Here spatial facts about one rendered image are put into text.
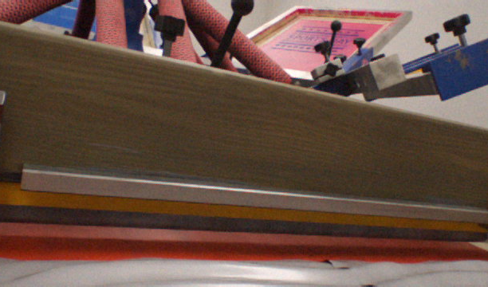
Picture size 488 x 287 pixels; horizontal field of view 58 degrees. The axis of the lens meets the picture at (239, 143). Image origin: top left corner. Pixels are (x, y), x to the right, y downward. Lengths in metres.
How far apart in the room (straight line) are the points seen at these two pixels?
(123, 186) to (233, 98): 0.08
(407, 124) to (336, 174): 0.07
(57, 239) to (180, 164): 0.08
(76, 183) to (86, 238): 0.04
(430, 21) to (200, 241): 2.88
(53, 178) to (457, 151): 0.29
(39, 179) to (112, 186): 0.03
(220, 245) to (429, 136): 0.17
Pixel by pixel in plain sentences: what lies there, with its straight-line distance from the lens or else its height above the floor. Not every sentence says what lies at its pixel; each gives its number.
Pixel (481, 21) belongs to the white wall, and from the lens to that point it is 2.85.
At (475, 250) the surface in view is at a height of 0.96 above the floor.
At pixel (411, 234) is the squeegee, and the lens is 0.38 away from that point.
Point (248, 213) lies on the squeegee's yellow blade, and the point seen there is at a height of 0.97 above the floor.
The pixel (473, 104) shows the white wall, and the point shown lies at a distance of 2.74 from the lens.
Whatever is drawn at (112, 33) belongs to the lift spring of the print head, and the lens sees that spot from 0.76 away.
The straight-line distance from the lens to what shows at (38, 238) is 0.25.
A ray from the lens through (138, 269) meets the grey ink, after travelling 0.21.
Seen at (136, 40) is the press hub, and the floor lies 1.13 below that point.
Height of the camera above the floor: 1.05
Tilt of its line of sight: 6 degrees down
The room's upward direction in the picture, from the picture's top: 11 degrees clockwise
